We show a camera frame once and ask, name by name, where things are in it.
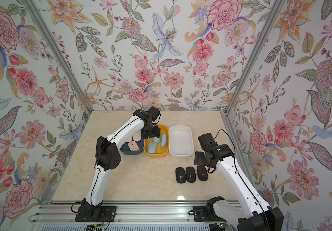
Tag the white storage box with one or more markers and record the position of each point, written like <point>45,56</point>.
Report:
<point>181,144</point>

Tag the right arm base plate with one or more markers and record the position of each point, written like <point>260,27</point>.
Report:
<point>215,209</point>

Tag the aluminium front rail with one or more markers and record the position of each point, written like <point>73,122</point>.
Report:
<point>161,212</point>

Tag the left aluminium corner post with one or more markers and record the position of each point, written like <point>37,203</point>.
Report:
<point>48,37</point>

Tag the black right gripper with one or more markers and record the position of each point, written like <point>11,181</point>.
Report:
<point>198,158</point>

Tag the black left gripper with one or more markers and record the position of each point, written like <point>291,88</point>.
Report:
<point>157,133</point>

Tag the light blue mouse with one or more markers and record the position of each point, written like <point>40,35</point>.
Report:
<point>152,146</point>
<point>156,140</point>
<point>163,140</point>

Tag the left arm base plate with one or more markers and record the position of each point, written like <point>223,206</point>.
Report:
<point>98,213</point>

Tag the pink mouse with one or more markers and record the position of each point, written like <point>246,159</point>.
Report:
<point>137,136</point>
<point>129,139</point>
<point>133,147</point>

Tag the yellow storage box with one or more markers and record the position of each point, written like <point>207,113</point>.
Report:
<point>160,152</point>

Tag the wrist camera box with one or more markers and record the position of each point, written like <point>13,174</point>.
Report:
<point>154,113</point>
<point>207,142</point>

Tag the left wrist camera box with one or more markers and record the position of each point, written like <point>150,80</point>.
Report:
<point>154,113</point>

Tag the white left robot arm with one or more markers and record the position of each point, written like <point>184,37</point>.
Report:
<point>108,156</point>

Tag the right aluminium corner post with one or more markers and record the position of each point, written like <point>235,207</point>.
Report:
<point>272,15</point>

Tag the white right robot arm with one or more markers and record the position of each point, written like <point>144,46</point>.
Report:
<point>255,213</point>

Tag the dark teal storage box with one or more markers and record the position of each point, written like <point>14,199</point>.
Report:
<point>125,149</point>

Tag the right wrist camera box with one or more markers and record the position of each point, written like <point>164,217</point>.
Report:
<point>207,142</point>

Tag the black mouse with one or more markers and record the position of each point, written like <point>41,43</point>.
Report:
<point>180,175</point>
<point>190,174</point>
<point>202,173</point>

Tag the aluminium corner post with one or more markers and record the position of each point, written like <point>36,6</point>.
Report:
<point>48,37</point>
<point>272,15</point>

